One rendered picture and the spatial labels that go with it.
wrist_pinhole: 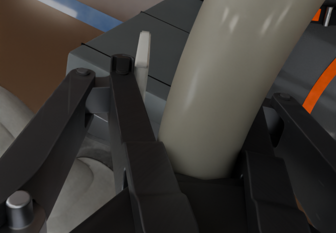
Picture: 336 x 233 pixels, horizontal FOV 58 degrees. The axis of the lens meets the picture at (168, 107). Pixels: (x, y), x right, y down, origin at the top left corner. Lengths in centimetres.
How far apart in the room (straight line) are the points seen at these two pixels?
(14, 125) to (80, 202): 18
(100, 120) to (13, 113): 18
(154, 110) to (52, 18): 124
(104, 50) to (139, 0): 77
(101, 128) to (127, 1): 95
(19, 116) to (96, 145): 18
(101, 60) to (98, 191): 30
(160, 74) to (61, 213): 38
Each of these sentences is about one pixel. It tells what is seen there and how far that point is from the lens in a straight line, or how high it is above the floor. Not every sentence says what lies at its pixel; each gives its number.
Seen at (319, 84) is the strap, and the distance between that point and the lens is 145.
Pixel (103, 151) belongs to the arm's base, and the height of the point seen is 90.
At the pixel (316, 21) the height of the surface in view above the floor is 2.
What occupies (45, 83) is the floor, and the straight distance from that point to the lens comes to 208.
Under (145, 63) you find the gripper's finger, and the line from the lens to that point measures 16.
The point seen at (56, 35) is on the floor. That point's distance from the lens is 185.
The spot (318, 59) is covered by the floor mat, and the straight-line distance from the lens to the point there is 141.
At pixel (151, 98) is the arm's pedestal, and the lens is 67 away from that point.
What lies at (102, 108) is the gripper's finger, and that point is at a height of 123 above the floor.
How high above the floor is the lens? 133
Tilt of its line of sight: 53 degrees down
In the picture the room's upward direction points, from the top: 144 degrees counter-clockwise
